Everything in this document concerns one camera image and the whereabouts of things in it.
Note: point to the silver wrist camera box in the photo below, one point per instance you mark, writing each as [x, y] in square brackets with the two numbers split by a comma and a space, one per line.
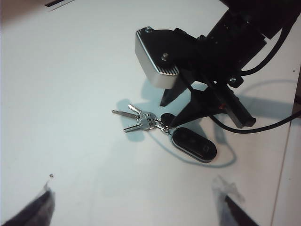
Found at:
[150, 66]

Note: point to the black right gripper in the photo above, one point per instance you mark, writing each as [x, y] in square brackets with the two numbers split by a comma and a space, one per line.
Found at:
[202, 58]

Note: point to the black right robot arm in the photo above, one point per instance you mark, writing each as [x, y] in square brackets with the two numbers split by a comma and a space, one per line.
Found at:
[247, 23]

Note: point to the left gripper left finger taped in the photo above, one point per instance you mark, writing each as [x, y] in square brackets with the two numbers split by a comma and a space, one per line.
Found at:
[33, 212]

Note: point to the bunch of keys with fob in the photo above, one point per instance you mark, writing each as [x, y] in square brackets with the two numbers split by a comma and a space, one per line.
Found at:
[195, 143]

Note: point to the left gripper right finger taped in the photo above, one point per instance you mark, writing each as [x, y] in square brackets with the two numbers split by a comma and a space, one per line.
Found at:
[235, 216]

